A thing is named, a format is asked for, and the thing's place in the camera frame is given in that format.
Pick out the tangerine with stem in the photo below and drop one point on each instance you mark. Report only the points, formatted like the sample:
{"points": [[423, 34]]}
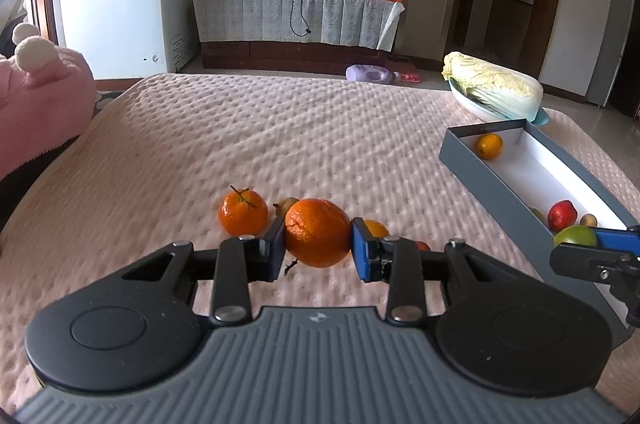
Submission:
{"points": [[242, 215]]}

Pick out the pink quilted bedspread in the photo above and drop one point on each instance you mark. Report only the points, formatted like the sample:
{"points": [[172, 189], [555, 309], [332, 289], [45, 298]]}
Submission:
{"points": [[300, 138]]}

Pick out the white chest freezer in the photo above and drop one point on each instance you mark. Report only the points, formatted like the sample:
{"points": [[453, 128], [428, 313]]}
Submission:
{"points": [[100, 13]]}

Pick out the brown longan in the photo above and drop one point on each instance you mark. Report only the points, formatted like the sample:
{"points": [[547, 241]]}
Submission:
{"points": [[289, 205], [588, 220]]}

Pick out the grey box with white inside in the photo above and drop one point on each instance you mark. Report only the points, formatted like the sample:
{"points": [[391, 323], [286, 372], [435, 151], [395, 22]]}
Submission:
{"points": [[545, 179]]}

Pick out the yellow orange citrus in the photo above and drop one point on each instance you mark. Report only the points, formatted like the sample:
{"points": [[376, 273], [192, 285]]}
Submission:
{"points": [[489, 146]]}

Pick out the grey refrigerator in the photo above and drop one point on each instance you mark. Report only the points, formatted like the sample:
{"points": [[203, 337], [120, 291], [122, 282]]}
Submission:
{"points": [[605, 43]]}

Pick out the white cabinet cover cloth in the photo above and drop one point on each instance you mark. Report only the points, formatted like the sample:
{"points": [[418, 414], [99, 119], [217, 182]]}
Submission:
{"points": [[260, 16]]}

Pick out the dark wooden television cabinet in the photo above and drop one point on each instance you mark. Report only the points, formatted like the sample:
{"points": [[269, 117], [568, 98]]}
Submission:
{"points": [[300, 56]]}

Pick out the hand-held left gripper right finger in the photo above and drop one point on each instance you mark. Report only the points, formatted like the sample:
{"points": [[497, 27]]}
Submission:
{"points": [[361, 251]]}

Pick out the small tangerine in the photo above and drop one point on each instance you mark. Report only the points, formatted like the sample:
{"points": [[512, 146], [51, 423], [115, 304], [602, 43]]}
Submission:
{"points": [[376, 229]]}

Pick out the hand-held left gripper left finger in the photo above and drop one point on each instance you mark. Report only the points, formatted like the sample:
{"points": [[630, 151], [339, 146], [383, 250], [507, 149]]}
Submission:
{"points": [[272, 251]]}

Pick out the light blue plate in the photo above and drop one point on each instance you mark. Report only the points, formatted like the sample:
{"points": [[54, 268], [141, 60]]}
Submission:
{"points": [[467, 102]]}

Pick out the large orange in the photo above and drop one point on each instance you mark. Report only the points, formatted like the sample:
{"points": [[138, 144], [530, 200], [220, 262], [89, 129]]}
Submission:
{"points": [[317, 234]]}

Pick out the pink plush toy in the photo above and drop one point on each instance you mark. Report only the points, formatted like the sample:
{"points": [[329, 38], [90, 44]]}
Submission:
{"points": [[45, 103]]}

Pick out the napa cabbage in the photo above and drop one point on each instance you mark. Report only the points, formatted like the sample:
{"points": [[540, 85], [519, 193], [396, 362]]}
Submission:
{"points": [[490, 83]]}

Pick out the pink packet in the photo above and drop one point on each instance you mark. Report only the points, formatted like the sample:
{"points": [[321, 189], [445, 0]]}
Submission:
{"points": [[410, 77]]}

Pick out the purple plastic bottle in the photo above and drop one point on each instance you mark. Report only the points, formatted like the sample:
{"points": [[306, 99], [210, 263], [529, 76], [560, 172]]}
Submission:
{"points": [[370, 73]]}

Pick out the red apple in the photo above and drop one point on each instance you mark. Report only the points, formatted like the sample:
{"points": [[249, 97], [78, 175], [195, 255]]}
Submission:
{"points": [[562, 215]]}

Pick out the red strawberry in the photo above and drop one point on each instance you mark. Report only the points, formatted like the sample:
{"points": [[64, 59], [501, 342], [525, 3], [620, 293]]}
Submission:
{"points": [[422, 246]]}

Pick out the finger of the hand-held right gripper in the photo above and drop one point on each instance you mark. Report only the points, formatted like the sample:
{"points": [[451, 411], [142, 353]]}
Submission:
{"points": [[617, 238]]}

